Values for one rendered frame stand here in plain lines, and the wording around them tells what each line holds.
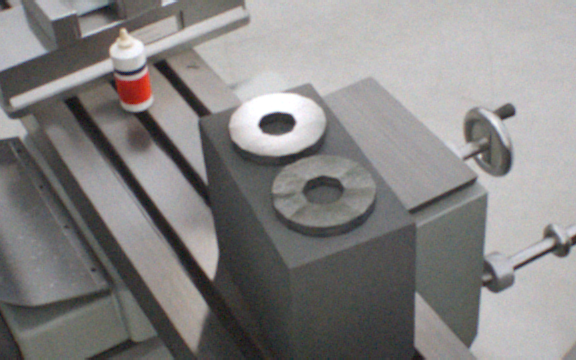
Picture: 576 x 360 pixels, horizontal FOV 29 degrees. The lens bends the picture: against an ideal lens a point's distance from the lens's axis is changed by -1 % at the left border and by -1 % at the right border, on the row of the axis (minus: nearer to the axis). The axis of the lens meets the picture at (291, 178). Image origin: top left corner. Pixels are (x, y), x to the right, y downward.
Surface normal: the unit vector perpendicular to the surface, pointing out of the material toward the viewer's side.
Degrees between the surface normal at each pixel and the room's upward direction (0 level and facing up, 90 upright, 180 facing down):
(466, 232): 90
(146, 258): 0
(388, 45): 0
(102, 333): 90
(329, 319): 90
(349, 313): 90
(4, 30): 0
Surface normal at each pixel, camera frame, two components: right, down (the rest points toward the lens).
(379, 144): -0.07, -0.73
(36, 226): 0.18, -0.81
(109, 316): 0.51, 0.56
